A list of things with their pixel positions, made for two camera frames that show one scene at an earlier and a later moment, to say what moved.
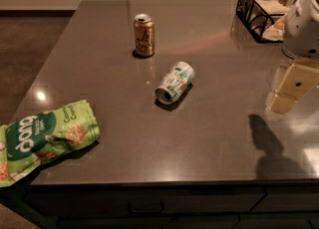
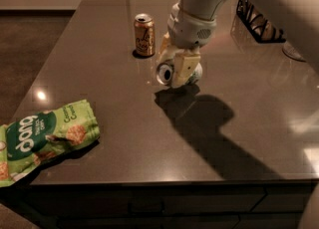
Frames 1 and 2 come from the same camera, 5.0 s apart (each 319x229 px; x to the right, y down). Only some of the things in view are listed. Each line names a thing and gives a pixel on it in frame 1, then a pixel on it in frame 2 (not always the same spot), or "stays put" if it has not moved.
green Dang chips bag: [29, 140] stays put
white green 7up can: [172, 85] to [164, 73]
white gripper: [301, 29] to [189, 31]
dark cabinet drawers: [175, 205] stays put
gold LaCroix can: [145, 37] stays put
